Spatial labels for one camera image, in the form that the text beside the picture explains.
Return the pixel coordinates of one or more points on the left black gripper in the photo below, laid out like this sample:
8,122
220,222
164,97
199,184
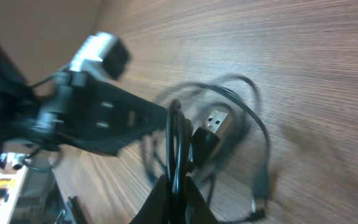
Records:
94,115

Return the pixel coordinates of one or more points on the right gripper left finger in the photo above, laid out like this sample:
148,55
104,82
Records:
155,208

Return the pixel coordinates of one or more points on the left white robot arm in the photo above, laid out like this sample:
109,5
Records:
19,105

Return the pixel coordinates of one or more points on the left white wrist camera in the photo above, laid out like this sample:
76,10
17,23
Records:
102,55

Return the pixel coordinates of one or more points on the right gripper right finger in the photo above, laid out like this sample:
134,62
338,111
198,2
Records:
196,211

